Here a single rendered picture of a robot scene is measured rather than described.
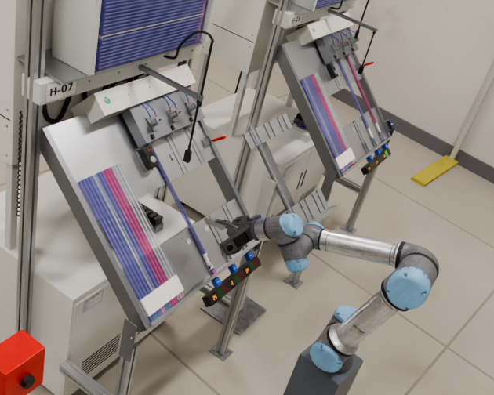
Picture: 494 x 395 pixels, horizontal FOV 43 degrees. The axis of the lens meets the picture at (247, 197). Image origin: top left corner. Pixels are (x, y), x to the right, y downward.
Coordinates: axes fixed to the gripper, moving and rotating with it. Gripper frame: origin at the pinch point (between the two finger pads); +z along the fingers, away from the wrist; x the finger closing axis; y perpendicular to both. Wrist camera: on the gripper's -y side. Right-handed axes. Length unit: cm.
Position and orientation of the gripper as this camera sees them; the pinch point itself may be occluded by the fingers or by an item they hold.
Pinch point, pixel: (212, 238)
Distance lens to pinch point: 218.7
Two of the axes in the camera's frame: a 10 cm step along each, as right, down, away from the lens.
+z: -7.8, 1.4, 6.2
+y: 4.8, -5.0, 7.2
